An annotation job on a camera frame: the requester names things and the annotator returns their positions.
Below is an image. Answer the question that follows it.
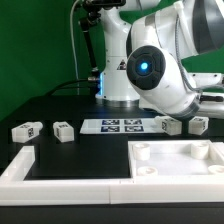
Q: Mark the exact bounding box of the white square tabletop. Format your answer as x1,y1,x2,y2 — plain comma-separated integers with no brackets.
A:
128,140,224,183

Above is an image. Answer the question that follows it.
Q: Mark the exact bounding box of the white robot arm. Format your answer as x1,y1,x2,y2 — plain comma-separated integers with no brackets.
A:
96,0,224,119

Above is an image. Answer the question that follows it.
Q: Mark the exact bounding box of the white fiducial marker sheet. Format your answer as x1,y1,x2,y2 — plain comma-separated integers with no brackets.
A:
80,118,163,134

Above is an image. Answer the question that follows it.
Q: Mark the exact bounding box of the white U-shaped obstacle fence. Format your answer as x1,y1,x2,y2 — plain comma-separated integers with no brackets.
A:
0,146,224,206

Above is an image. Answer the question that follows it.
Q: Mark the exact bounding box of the black cable bundle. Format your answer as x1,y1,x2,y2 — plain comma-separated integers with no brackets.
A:
44,78,101,98

